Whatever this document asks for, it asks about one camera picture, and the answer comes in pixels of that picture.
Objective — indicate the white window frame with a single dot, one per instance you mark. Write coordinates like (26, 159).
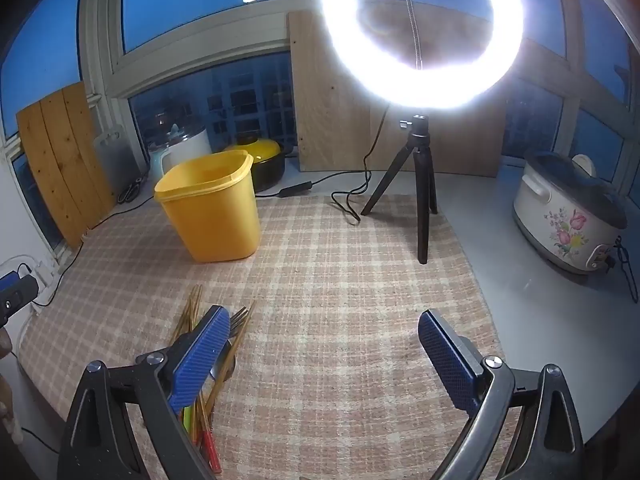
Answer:
(100, 60)

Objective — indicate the grey metal cutting board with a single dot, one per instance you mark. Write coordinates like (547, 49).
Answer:
(115, 165)

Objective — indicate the metal spoon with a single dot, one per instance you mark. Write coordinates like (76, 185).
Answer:
(227, 360)

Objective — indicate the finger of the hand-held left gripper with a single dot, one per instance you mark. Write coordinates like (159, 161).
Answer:
(17, 295)

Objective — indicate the floral white rice cooker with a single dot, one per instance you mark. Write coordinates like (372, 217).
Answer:
(555, 210)

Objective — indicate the pile of wooden chopsticks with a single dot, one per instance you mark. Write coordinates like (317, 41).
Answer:
(195, 305)

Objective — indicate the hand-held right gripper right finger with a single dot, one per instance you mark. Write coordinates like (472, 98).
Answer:
(445, 355)

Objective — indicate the black tripod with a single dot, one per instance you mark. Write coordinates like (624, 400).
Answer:
(422, 185)

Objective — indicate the yellow plastic container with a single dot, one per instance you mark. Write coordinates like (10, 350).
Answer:
(210, 220)

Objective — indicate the yellow lidded black pot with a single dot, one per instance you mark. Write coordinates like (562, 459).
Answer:
(257, 149)

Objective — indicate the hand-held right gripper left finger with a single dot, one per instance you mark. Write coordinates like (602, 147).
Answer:
(200, 350)

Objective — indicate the large light wooden board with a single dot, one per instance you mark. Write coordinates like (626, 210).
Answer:
(330, 125)

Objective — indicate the green plastic utensil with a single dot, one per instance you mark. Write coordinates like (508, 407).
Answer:
(188, 417)

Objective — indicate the white power strip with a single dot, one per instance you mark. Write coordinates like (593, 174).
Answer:
(42, 275)

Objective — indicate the pine plank board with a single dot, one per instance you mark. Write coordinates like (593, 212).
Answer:
(60, 160)

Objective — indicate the black scissors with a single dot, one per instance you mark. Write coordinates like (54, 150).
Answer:
(131, 191)

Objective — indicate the white electric kettle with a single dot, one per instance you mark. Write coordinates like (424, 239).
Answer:
(192, 145)

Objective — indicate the metal fork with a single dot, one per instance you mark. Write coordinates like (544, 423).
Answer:
(237, 322)

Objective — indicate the plaid tablecloth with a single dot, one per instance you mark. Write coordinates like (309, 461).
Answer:
(325, 285)

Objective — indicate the person's left hand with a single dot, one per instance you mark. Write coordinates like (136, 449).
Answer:
(9, 410)

